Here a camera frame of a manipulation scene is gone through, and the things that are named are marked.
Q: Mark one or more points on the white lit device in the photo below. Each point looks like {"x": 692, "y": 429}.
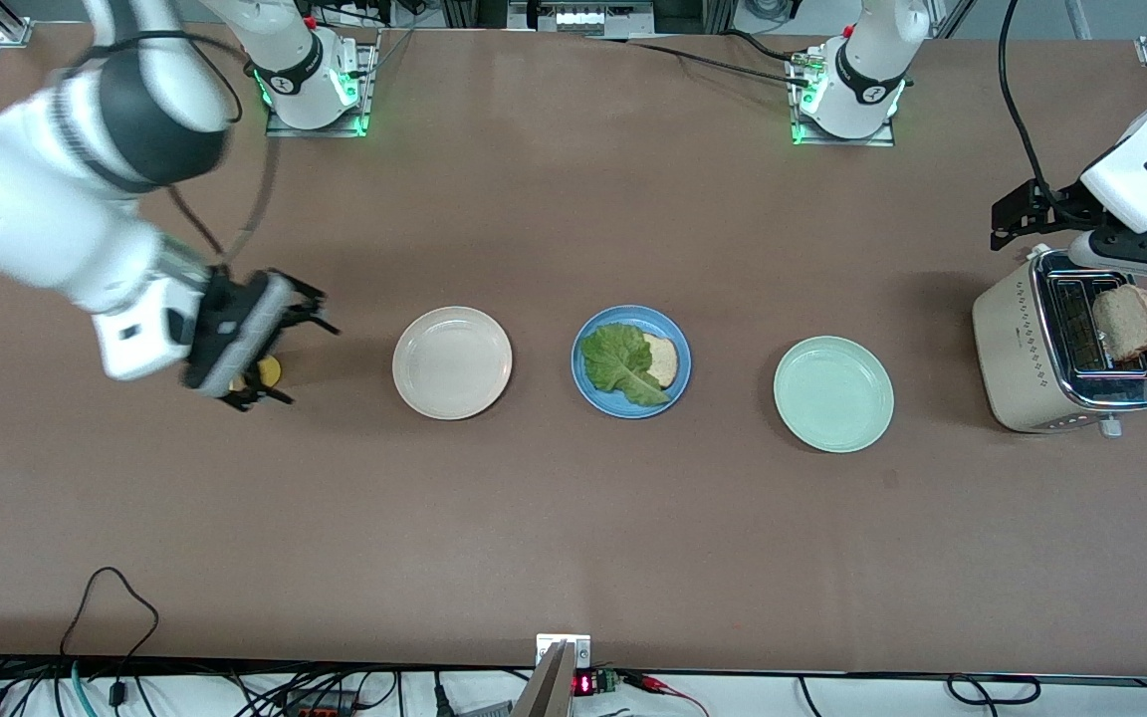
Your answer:
{"x": 583, "y": 18}

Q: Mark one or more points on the red LED display module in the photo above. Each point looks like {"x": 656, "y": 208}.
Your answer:
{"x": 585, "y": 684}

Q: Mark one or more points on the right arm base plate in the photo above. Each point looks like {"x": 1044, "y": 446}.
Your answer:
{"x": 315, "y": 131}

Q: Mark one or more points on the blue round plate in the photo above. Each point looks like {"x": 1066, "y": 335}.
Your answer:
{"x": 595, "y": 395}

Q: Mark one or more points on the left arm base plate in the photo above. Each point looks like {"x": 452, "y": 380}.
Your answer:
{"x": 872, "y": 141}

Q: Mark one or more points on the silver camera mount bracket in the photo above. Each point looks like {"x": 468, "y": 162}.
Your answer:
{"x": 583, "y": 652}

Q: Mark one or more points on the yellow mustard squeeze bottle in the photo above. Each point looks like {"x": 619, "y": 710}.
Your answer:
{"x": 270, "y": 371}

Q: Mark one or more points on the beige round plate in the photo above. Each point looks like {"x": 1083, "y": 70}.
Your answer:
{"x": 452, "y": 363}

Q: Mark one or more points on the green lettuce leaf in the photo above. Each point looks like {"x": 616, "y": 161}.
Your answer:
{"x": 618, "y": 363}

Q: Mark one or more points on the toasted bread slice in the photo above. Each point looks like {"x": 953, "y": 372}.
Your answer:
{"x": 666, "y": 363}
{"x": 1126, "y": 324}

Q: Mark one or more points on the red clip lead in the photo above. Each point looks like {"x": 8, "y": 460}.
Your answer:
{"x": 658, "y": 683}

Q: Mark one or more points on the mint green round plate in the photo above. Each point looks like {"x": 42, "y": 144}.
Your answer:
{"x": 832, "y": 393}

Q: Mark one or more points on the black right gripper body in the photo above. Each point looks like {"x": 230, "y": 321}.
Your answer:
{"x": 226, "y": 315}

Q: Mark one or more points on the beige chrome toaster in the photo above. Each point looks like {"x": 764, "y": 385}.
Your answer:
{"x": 1017, "y": 349}

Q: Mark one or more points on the gray aluminium bar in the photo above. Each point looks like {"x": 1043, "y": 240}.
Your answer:
{"x": 549, "y": 687}

